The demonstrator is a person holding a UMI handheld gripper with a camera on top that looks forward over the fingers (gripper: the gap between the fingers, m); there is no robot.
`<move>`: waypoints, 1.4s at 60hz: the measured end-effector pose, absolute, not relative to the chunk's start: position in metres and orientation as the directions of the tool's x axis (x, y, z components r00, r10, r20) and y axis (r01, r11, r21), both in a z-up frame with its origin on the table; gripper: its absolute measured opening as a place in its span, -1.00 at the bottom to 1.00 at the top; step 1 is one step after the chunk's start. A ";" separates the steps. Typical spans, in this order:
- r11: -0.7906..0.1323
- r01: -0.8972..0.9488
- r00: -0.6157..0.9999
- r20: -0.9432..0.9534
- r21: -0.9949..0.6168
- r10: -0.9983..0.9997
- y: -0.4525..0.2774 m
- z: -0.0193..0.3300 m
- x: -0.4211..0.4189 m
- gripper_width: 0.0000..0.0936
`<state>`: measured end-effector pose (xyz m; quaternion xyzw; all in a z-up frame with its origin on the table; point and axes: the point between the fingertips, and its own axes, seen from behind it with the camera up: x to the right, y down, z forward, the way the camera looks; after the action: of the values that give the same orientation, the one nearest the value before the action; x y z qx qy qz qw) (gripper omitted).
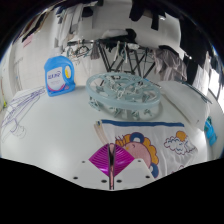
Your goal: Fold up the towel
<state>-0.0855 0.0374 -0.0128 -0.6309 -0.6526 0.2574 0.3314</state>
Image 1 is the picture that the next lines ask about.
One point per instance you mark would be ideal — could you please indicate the blue detergent bottle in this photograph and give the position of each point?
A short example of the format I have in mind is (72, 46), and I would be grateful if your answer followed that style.
(56, 78)

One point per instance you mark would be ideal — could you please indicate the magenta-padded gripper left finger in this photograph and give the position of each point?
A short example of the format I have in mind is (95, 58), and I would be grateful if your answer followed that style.
(100, 161)

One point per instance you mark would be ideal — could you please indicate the blue bucket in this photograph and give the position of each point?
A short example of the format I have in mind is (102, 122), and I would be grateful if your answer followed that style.
(210, 131)

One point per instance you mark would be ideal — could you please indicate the white cartoon print towel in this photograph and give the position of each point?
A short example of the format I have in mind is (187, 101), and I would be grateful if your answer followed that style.
(156, 136)

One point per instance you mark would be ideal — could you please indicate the dark navy hanging garment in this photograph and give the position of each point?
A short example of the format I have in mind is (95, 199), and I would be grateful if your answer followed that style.
(140, 10)

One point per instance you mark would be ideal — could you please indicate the white pillow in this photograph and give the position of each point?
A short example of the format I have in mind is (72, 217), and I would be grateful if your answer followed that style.
(186, 100)

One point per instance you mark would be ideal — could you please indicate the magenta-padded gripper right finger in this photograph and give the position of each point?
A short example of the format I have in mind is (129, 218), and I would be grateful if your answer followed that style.
(124, 161)

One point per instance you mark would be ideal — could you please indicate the teal clothes hanger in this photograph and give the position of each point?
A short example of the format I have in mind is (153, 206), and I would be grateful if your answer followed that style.
(200, 94)

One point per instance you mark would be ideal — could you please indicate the window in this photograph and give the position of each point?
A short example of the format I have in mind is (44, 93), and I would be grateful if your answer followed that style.
(215, 83)

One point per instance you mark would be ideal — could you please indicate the black folding drying rack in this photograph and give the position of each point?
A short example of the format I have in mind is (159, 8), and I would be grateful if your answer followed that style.
(133, 60)

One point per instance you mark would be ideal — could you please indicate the round pale teal peg hanger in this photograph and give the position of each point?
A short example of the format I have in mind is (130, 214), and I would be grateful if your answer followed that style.
(100, 87)

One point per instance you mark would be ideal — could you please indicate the black hanging garment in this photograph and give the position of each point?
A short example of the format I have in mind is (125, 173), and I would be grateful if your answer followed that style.
(193, 50)

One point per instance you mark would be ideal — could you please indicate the grey shirt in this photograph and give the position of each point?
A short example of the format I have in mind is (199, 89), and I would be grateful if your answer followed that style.
(170, 63)

